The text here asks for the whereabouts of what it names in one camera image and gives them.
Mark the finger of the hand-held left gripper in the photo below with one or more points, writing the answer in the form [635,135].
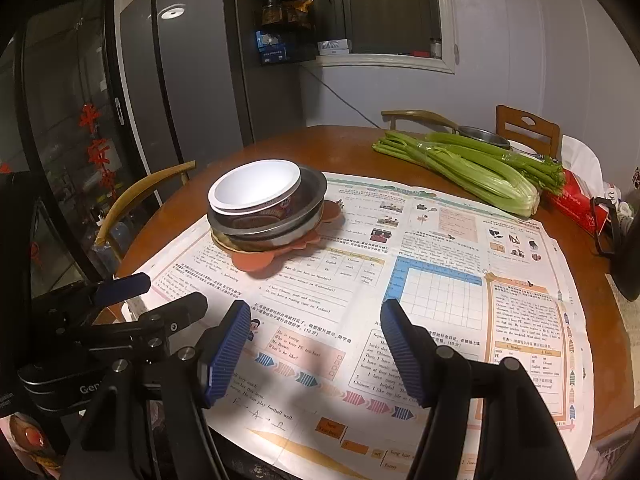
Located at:
[125,287]
[170,317]

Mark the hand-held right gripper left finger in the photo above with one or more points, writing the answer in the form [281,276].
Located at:
[225,355]

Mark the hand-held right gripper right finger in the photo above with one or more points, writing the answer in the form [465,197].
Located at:
[405,355]

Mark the yellow shell-shaped plate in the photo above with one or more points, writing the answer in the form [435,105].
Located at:
[220,242]

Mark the pink crab-shaped plate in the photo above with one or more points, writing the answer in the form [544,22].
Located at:
[250,262]

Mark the small metal plate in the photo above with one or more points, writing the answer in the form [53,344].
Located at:
[250,247]

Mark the large metal bowl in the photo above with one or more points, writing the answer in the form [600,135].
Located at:
[300,232]

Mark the red instant noodle bowl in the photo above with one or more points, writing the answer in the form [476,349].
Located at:
[280,207]
[255,180]

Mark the person's left hand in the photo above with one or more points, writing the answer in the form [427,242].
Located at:
[25,440]

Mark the curved wooden chair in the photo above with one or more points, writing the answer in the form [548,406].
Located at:
[135,190]

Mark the dark floral clothing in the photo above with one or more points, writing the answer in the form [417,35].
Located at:
[250,470]

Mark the printed newspaper sheet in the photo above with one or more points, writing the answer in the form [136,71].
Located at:
[350,240]

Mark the thick celery bunch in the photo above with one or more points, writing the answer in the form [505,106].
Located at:
[475,175]

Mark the grey refrigerator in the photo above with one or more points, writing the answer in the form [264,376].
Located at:
[200,85]

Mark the leafy celery bunch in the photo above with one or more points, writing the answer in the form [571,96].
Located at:
[500,152]

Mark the beige paper sheet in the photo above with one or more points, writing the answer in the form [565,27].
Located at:
[627,325]

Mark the red tissue box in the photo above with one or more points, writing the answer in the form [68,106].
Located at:
[575,205]

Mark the pink quilted clothing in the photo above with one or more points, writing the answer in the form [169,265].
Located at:
[607,460]

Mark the small steel basin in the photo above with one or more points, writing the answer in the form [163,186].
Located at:
[482,135]

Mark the black thermos bottle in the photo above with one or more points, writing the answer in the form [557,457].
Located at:
[630,260]

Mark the small glass jar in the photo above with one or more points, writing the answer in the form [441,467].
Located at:
[435,48]

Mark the black rack with jars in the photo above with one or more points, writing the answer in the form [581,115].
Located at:
[280,15]

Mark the white flat box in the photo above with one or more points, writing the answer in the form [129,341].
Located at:
[334,47]

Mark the white framed window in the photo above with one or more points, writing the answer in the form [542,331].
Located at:
[390,5]

